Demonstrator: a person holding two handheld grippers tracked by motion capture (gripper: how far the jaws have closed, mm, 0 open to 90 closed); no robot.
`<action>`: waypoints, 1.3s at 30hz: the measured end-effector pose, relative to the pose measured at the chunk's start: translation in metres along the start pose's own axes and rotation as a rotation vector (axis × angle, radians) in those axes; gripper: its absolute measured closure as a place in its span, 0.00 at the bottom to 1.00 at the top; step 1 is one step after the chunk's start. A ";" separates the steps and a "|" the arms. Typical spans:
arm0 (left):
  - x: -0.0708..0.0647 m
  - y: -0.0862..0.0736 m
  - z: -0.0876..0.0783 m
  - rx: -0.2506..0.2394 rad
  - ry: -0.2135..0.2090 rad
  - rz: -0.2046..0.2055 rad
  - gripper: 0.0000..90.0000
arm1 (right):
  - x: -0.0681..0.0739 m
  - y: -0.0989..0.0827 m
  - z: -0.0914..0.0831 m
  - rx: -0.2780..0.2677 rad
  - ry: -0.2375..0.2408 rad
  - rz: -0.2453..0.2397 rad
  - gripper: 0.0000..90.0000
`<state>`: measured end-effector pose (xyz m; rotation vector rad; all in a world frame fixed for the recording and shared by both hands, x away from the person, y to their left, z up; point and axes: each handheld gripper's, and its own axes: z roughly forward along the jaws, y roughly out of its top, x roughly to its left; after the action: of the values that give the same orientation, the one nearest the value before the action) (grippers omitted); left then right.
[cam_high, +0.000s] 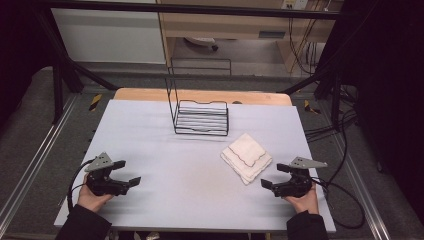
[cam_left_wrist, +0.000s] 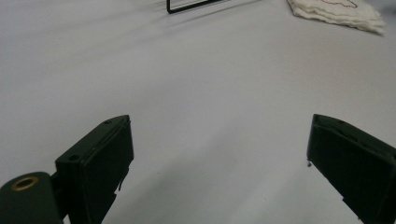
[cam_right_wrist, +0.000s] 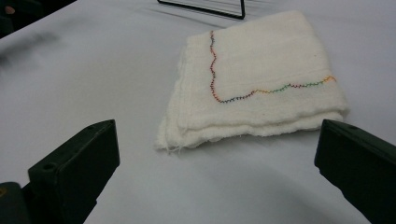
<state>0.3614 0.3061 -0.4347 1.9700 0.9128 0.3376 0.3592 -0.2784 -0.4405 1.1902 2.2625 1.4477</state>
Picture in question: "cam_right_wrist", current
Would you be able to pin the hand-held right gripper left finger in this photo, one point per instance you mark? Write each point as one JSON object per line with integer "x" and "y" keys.
{"x": 74, "y": 168}

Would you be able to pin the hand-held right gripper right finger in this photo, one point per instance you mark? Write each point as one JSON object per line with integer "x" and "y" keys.
{"x": 358, "y": 168}

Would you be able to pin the white towel with colourful stitching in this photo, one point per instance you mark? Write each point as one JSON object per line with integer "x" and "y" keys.
{"x": 261, "y": 62}

